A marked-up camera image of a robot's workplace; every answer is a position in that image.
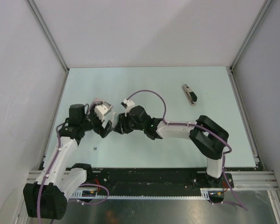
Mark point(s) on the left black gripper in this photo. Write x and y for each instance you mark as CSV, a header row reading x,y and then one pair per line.
x,y
100,129

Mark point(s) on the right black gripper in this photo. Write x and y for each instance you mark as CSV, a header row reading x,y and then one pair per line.
x,y
121,127

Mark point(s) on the beige black stapler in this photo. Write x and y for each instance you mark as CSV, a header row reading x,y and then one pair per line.
x,y
190,95

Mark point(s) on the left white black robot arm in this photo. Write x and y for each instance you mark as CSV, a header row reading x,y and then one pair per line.
x,y
47,197

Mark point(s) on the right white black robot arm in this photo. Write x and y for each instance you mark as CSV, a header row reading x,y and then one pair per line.
x,y
207,136

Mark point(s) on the red white staple box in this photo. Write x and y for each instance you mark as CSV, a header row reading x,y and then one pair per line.
x,y
100,100

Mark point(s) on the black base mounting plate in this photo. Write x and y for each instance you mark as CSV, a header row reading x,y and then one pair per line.
x,y
155,182

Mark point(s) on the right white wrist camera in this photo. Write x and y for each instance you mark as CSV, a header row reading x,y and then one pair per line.
x,y
128,105

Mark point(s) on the white slotted cable duct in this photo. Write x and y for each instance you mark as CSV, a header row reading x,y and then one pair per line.
x,y
78,196

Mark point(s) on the left aluminium frame post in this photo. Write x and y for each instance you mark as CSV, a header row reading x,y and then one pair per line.
x,y
46,32

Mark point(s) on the aluminium frame post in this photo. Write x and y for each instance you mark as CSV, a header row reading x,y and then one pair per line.
x,y
264,10
46,32

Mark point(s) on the right aluminium frame post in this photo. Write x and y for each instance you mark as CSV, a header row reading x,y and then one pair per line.
x,y
264,10

